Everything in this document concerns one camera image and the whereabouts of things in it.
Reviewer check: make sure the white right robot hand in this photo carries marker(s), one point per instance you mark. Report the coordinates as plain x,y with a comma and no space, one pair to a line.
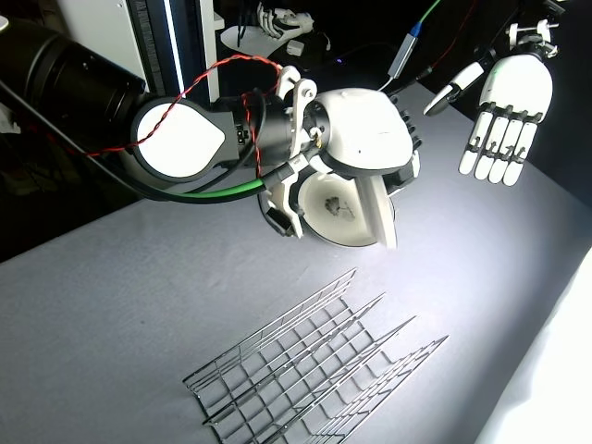
365,129

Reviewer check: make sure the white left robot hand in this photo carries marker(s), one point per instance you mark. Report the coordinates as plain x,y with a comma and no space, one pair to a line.
518,88

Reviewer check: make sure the white plate with leaf print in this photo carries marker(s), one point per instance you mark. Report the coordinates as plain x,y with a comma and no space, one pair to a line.
324,226

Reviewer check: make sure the black box with blue light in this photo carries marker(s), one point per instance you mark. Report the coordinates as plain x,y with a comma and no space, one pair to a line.
324,60

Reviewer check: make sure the grey adapter with blue plug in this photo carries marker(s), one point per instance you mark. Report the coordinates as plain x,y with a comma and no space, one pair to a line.
403,55

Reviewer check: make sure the white power adapter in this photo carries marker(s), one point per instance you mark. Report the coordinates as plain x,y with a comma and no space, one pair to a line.
296,48

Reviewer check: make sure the spare white robot hand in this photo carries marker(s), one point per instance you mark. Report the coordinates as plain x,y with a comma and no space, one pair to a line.
291,23

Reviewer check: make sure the white robot lift column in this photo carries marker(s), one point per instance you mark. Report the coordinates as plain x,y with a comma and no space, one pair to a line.
102,37

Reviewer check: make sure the white cloth backdrop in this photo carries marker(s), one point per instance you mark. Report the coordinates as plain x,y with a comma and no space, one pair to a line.
555,370

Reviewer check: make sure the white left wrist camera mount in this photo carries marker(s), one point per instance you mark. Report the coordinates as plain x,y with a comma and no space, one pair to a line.
532,32

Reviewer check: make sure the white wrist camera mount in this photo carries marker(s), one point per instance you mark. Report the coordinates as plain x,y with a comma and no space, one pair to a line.
532,32
300,92

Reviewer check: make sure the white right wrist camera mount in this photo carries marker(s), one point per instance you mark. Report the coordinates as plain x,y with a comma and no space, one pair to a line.
300,92

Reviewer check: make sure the white round base plate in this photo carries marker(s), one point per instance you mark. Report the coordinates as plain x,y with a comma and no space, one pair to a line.
250,44

